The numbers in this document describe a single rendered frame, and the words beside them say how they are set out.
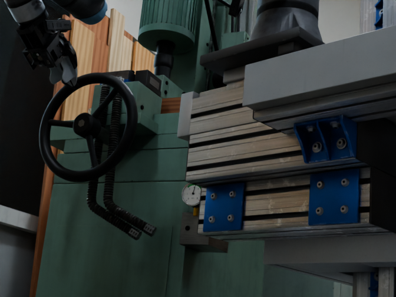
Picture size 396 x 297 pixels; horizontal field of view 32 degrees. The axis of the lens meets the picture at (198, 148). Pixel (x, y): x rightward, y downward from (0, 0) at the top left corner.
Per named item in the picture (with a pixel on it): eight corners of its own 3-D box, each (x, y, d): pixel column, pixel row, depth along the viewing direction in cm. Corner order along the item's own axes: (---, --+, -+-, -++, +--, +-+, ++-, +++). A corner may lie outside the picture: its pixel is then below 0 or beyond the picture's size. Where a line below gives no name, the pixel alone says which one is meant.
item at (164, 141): (62, 152, 195) (65, 139, 196) (102, 172, 213) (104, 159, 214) (188, 147, 178) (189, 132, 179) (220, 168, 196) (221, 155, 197)
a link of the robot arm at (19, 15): (16, -7, 158) (45, -13, 155) (26, 10, 161) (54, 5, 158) (1, 10, 153) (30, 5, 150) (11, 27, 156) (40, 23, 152)
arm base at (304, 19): (341, 69, 126) (343, 20, 129) (294, 38, 116) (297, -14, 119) (276, 84, 136) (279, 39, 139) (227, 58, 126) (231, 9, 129)
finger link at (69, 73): (65, 96, 167) (49, 66, 162) (75, 82, 171) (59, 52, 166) (76, 96, 166) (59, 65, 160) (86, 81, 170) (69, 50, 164)
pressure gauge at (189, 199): (179, 213, 166) (182, 181, 168) (185, 217, 169) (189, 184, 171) (202, 213, 163) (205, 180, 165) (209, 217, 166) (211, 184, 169)
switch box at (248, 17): (234, 40, 234) (237, -1, 238) (245, 52, 242) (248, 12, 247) (251, 38, 231) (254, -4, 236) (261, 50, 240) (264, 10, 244)
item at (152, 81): (99, 85, 186) (102, 66, 187) (120, 99, 195) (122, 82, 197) (141, 81, 180) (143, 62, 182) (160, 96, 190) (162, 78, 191)
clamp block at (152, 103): (88, 115, 183) (92, 84, 185) (115, 131, 195) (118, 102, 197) (135, 112, 177) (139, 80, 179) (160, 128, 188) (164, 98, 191)
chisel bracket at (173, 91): (139, 102, 203) (143, 76, 205) (162, 118, 215) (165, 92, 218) (161, 101, 200) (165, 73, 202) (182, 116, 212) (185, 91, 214)
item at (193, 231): (178, 244, 167) (181, 211, 169) (199, 252, 177) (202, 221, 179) (209, 244, 163) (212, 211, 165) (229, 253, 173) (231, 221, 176)
